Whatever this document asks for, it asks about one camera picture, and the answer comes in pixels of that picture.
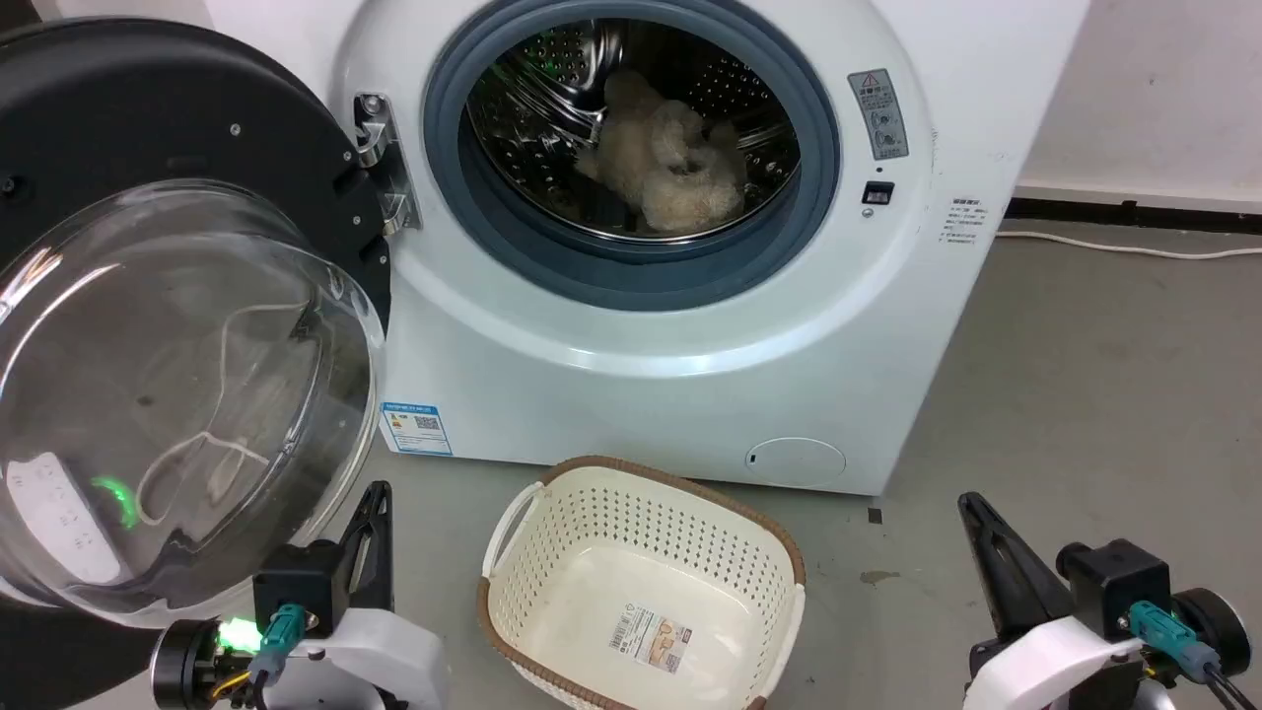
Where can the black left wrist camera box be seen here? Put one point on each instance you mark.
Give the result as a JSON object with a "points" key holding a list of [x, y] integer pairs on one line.
{"points": [[296, 587]]}

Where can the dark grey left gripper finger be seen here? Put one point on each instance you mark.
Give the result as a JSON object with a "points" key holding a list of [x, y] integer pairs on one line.
{"points": [[383, 562], [357, 552]]}

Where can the blue white energy label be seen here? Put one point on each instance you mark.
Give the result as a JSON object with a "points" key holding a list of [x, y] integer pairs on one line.
{"points": [[417, 428]]}

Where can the paper label in basket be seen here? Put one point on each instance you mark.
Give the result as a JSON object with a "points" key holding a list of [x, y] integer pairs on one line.
{"points": [[651, 638]]}

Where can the washer door glass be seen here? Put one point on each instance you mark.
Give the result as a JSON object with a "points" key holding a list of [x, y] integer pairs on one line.
{"points": [[148, 325]]}

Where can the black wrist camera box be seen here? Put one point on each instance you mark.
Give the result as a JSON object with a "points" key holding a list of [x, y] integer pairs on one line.
{"points": [[296, 587], [1119, 587]]}

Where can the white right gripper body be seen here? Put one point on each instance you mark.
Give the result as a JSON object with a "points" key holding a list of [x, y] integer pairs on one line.
{"points": [[1050, 666]]}

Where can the stainless steel washer drum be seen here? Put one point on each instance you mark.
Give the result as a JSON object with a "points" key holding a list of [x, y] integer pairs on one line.
{"points": [[552, 108]]}

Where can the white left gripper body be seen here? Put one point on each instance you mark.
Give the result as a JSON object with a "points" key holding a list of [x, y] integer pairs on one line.
{"points": [[380, 656]]}

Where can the cream laundry basket brown rim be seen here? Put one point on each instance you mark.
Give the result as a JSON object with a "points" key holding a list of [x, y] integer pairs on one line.
{"points": [[631, 592]]}

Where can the metal door hinge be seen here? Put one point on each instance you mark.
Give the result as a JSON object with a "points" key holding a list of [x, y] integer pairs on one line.
{"points": [[383, 158]]}

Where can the grey warning sticker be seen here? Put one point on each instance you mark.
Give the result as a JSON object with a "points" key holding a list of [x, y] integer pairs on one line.
{"points": [[878, 113]]}

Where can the white front-load washing machine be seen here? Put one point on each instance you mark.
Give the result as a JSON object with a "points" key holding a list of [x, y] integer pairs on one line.
{"points": [[631, 375]]}

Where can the round white filter cover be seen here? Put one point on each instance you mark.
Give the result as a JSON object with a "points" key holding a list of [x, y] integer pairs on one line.
{"points": [[795, 461]]}

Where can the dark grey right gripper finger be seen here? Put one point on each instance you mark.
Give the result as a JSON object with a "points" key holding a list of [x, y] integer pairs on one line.
{"points": [[1011, 572]]}

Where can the beige fluffy towel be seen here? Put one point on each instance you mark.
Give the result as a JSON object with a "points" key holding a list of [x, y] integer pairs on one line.
{"points": [[666, 163]]}

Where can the black baseboard strip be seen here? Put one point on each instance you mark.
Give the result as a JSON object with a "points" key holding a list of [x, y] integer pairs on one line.
{"points": [[1134, 214]]}

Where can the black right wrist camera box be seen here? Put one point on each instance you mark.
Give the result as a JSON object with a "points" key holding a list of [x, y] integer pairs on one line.
{"points": [[1119, 587]]}

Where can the black door latch socket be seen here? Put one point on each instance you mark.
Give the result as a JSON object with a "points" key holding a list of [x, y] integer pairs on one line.
{"points": [[877, 192]]}

